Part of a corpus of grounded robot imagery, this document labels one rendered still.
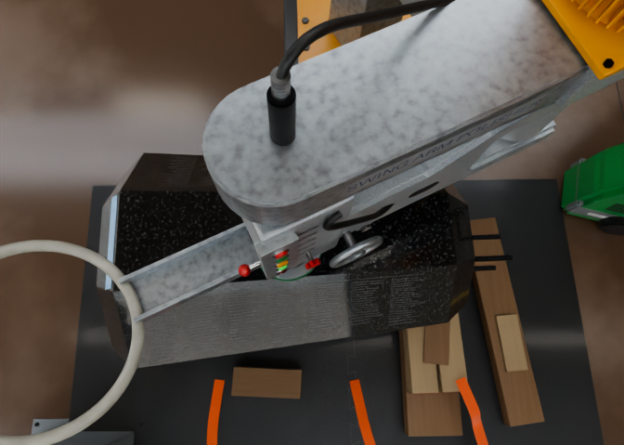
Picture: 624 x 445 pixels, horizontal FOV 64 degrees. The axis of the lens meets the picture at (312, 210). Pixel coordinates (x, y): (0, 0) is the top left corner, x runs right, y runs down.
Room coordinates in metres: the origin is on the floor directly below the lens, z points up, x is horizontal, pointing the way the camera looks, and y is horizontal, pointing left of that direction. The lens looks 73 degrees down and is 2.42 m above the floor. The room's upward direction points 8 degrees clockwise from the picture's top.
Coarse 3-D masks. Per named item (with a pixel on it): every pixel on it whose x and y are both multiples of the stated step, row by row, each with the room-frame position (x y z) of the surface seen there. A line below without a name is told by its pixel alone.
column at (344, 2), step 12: (336, 0) 1.21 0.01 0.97; (348, 0) 1.16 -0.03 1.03; (384, 0) 1.13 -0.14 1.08; (396, 0) 1.17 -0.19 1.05; (336, 12) 1.20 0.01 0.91; (348, 12) 1.15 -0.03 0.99; (360, 12) 1.10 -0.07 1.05; (372, 24) 1.12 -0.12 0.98; (384, 24) 1.15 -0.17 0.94; (336, 36) 1.18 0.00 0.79; (348, 36) 1.13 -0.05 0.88; (360, 36) 1.09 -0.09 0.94
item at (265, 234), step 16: (336, 208) 0.27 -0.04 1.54; (256, 224) 0.22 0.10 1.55; (288, 224) 0.23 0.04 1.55; (304, 224) 0.23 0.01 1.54; (320, 224) 0.26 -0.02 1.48; (256, 240) 0.21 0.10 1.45; (272, 240) 0.20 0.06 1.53; (304, 240) 0.24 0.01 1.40; (320, 240) 0.26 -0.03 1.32; (336, 240) 0.29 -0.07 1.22; (304, 256) 0.24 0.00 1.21
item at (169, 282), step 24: (216, 240) 0.27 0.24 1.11; (240, 240) 0.29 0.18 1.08; (168, 264) 0.19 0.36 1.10; (192, 264) 0.20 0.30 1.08; (216, 264) 0.21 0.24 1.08; (240, 264) 0.22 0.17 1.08; (144, 288) 0.12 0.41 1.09; (168, 288) 0.13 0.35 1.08; (192, 288) 0.14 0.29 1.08; (144, 312) 0.06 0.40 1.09
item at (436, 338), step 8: (424, 328) 0.19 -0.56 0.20; (432, 328) 0.20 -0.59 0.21; (440, 328) 0.20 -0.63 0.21; (448, 328) 0.21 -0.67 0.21; (424, 336) 0.16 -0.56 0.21; (432, 336) 0.16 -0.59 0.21; (440, 336) 0.17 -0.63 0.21; (448, 336) 0.17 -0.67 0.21; (424, 344) 0.13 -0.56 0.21; (432, 344) 0.13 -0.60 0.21; (440, 344) 0.14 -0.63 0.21; (448, 344) 0.14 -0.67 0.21; (424, 352) 0.09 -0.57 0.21; (432, 352) 0.10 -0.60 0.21; (440, 352) 0.10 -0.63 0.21; (448, 352) 0.11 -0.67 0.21; (424, 360) 0.06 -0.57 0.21; (432, 360) 0.06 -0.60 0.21; (440, 360) 0.07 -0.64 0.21
